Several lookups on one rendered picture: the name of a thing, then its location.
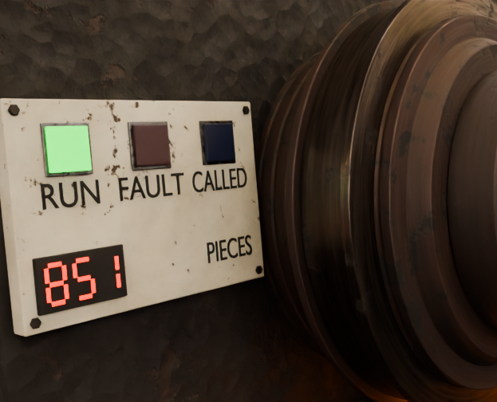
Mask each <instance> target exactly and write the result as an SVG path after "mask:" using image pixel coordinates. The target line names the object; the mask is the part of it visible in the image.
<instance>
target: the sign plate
mask: <svg viewBox="0 0 497 402"><path fill-rule="evenodd" d="M146 124H166V125H167V130H168V147H169V156H170V164H169V165H158V166H147V167H136V165H135V156H134V147H133V138H132V126H133V125H146ZM203 124H232V126H233V136H234V146H235V160H225V161H214V162H207V161H206V155H205V145H204V136H203ZM55 126H87V127H88V134H89V150H90V159H91V168H92V169H91V170H90V171H69V172H58V173H49V162H48V154H47V145H46V137H45V127H55ZM0 200H1V209H2V223H3V231H4V239H5V247H6V262H7V270H8V278H9V286H10V300H11V309H12V317H13V325H14V333H15V334H18V335H21V336H24V337H28V336H31V335H34V334H38V333H44V332H47V331H50V330H54V329H59V328H62V327H66V326H69V325H75V324H78V323H82V322H85V321H91V320H94V319H97V318H101V317H107V316H110V315H113V314H117V313H123V312H126V311H129V310H133V309H139V308H142V307H145V306H148V305H154V304H157V303H161V302H166V301H170V300H173V299H177V298H182V297H186V296H189V295H192V294H198V293H202V292H205V291H208V290H214V289H218V288H221V287H224V286H229V285H233V284H236V283H240V282H245V281H249V280H252V279H256V278H261V277H263V276H264V269H263V260H262V241H261V231H260V221H259V211H258V192H257V183H256V172H255V162H254V144H253V134H252V123H251V114H250V102H238V101H181V100H66V99H8V98H2V99H0ZM115 256H118V258H119V267H120V269H119V270H116V267H115V258H114V257H115ZM84 257H89V260H88V261H87V262H79V263H77V278H79V277H83V276H87V275H90V278H91V279H94V278H95V286H96V293H93V297H92V298H89V299H85V300H81V301H80V297H79V296H82V295H86V294H91V293H92V288H91V279H90V280H86V281H82V282H79V281H78V280H77V278H73V266H72V264H74V263H76V258H84ZM53 262H61V265H62V266H66V271H67V280H63V276H62V268H61V266H57V267H53V268H48V264H49V263H53ZM44 269H49V283H51V282H59V281H63V282H64V285H66V284H68V288H69V298H68V299H65V292H64V285H62V286H55V287H51V288H50V286H49V283H47V284H45V275H44ZM116 274H120V284H121V287H119V288H117V284H116ZM46 288H50V293H51V301H52V302H56V301H60V300H64V299H65V304H64V305H57V306H53V307H52V302H50V303H47V298H46V290H45V289H46Z"/></svg>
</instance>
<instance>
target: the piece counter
mask: <svg viewBox="0 0 497 402"><path fill-rule="evenodd" d="M114 258H115V267H116V270H119V269H120V267H119V258H118V256H115V257H114ZM88 260H89V257H84V258H76V263H74V264H72V266H73V278H77V263H79V262H87V261H88ZM57 266H61V268H62V276H63V280H67V271H66V266H62V265H61V262H53V263H49V264H48V268H53V267H57ZM44 275H45V284H47V283H49V269H44ZM90 279H91V278H90V275H87V276H83V277H79V278H77V280H78V281H79V282H82V281H86V280H90ZM116 284H117V288H119V287H121V284H120V274H116ZM62 285H64V282H63V281H59V282H51V283H49V286H50V288H51V287H55V286H62ZM50 288H46V289H45V290H46V298H47V303H50V302H52V301H51V293H50ZM91 288H92V293H91V294H86V295H82V296H79V297H80V301H81V300H85V299H89V298H92V297H93V293H96V286H95V278H94V279H91ZM64 292H65V299H68V298H69V288H68V284H66V285H64ZM65 299H64V300H60V301H53V302H52V307H53V306H57V305H64V304H65Z"/></svg>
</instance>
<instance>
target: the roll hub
mask: <svg viewBox="0 0 497 402"><path fill-rule="evenodd" d="M447 207H448V228H449V234H450V241H451V245H452V253H453V257H454V261H455V264H456V269H457V272H458V275H459V278H460V281H461V284H462V287H463V290H464V292H465V294H466V295H467V298H468V300H469V302H470V303H471V305H472V307H473V309H474V310H475V312H476V313H477V314H478V315H479V317H480V318H481V319H482V321H483V322H484V323H485V324H486V325H487V326H489V327H490V328H491V329H493V330H494V331H496V332H497V69H495V70H492V71H490V72H489V73H487V74H486V75H485V76H484V77H482V78H481V79H480V80H479V81H478V83H477V84H476V85H475V87H474V88H473V90H472V91H471V92H470V94H469V96H468V98H467V99H466V101H465V103H464V105H463V108H462V110H461V113H460V116H459V119H458V121H457V124H456V129H455V132H454V136H453V139H452V146H451V151H450V157H449V163H448V184H447Z"/></svg>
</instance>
